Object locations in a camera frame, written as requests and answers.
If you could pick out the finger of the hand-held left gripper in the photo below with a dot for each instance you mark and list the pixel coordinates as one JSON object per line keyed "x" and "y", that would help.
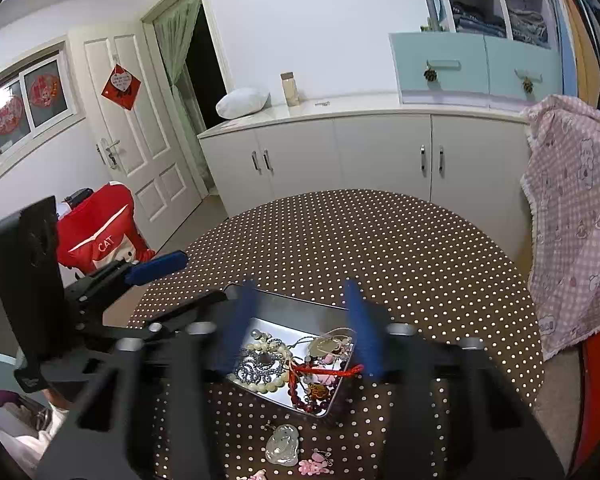
{"x": 200, "y": 302}
{"x": 157, "y": 266}

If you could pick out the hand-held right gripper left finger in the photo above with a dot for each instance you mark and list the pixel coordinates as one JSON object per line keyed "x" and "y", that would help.
{"x": 240, "y": 330}

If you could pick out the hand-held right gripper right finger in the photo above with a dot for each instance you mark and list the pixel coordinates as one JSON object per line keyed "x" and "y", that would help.
{"x": 362, "y": 330}

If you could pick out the round silver pendant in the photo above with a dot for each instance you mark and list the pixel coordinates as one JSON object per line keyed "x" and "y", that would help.
{"x": 325, "y": 346}

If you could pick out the dark metal tin box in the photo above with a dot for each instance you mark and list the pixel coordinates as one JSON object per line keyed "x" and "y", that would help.
{"x": 280, "y": 310}

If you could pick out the red chair cover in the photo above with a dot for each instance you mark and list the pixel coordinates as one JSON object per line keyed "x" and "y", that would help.
{"x": 105, "y": 230}

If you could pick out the brown polka dot tablecloth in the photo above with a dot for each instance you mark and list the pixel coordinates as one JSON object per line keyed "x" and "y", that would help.
{"x": 380, "y": 240}

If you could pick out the small black device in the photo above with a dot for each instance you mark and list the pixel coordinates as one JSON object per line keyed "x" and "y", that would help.
{"x": 77, "y": 195}

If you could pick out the white panel door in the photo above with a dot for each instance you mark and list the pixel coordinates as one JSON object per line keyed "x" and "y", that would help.
{"x": 150, "y": 160}

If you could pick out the pale jade pendant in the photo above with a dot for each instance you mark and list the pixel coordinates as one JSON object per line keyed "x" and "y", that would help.
{"x": 282, "y": 445}

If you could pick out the pink bear charm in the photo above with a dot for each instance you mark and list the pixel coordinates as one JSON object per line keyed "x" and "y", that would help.
{"x": 315, "y": 465}

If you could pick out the pink bunny charm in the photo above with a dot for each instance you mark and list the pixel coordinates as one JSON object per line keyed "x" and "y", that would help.
{"x": 258, "y": 475}

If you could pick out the red window paper cutting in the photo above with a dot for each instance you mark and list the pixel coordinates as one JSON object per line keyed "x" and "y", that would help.
{"x": 45, "y": 90}
{"x": 7, "y": 115}

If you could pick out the white framed window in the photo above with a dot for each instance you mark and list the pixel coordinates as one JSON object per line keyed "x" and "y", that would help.
{"x": 24, "y": 105}

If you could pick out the white sideboard cabinet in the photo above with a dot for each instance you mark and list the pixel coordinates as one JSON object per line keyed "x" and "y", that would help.
{"x": 380, "y": 150}

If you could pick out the white plastic bag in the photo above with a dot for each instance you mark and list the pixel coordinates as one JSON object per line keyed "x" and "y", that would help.
{"x": 242, "y": 102}

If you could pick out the red diamond door decoration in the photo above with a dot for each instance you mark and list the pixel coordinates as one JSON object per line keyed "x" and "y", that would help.
{"x": 121, "y": 85}

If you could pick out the beige jar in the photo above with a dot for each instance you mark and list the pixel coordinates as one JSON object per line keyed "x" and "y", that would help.
{"x": 290, "y": 90}

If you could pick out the green sheer curtain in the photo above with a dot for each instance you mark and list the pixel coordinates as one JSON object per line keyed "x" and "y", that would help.
{"x": 177, "y": 40}

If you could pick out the pink checked cartoon cloth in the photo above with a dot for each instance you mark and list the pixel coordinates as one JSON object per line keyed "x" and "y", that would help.
{"x": 570, "y": 220}

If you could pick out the light blue drawer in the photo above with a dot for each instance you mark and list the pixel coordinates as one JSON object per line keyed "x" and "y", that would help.
{"x": 505, "y": 60}
{"x": 460, "y": 85}

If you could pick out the pinecone drawer knob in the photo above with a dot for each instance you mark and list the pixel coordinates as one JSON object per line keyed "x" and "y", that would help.
{"x": 528, "y": 86}
{"x": 430, "y": 74}

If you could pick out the small green ornament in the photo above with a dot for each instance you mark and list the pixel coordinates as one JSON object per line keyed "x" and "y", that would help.
{"x": 430, "y": 25}

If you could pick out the folded blue jeans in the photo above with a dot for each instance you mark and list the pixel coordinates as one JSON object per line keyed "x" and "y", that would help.
{"x": 477, "y": 20}

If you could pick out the folded grey clothes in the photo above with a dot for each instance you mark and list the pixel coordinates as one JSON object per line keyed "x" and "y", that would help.
{"x": 527, "y": 25}

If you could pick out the row of hanging clothes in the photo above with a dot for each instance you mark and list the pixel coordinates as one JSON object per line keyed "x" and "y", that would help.
{"x": 580, "y": 35}

